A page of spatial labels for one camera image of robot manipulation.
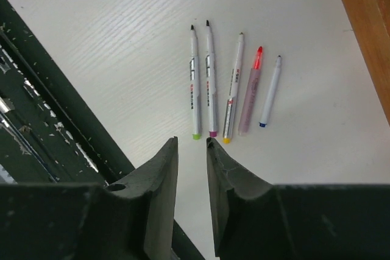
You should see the blue capped whiteboard marker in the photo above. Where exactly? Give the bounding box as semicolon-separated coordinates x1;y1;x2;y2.
259;55;282;128

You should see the orange wooden compartment tray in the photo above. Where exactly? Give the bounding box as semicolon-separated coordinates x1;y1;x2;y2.
342;0;389;119

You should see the magenta capped marker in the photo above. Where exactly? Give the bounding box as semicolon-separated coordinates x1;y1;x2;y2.
205;20;218;138

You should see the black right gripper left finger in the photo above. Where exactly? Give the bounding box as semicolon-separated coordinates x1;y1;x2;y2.
105;136;179;259

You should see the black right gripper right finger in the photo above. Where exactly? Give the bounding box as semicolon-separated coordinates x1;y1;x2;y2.
207;138;292;259

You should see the pink highlighter pen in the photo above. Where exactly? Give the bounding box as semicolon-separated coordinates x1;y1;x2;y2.
238;46;263;136

